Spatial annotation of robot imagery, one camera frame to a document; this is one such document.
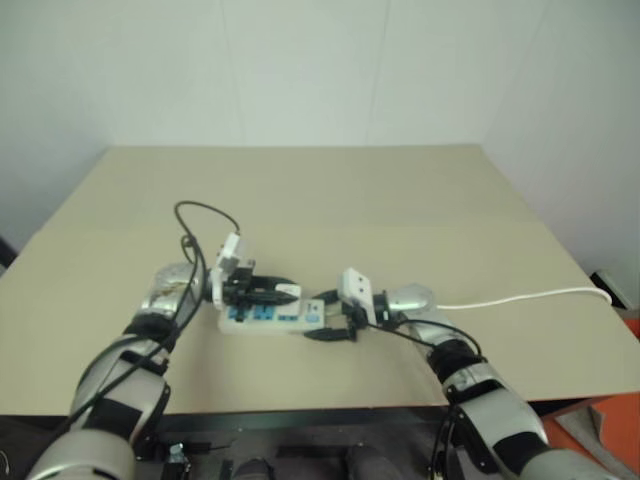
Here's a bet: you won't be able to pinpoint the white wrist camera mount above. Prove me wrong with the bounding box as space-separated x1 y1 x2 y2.
335 268 382 326
208 232 259 309

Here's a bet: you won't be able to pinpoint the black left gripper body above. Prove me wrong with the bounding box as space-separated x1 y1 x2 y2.
223 267 262 308

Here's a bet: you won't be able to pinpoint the black table frame bar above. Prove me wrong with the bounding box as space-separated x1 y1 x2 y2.
149 405 454 437

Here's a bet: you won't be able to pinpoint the white power strip blue sockets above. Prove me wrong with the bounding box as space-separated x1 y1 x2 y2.
217 284 329 337

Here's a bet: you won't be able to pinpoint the white power strip cable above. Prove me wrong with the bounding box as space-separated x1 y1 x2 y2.
437 287 614 312

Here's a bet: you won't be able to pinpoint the dark rounded shape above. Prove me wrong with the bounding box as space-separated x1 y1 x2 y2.
234 457 277 480

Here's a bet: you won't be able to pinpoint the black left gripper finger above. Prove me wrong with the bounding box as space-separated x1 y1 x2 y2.
249 273 294 292
245 291 303 307

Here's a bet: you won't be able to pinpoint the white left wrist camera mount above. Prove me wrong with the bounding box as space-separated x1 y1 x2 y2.
208 232 259 309

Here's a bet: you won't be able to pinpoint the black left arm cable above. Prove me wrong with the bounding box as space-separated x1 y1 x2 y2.
64 200 244 436

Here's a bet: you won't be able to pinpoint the grey cloth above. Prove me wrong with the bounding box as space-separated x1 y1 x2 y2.
549 402 609 437

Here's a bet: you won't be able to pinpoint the orange mat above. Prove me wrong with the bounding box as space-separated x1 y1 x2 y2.
542 309 640 480

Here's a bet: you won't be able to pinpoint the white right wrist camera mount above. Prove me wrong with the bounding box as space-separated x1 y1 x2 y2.
335 268 382 326

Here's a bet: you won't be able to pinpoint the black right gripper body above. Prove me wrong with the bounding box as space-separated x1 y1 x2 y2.
341 302 370 344

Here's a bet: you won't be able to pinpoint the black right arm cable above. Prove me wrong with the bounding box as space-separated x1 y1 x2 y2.
367 319 487 477

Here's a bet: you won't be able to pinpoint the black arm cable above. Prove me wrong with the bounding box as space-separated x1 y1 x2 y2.
367 319 487 477
64 200 244 436

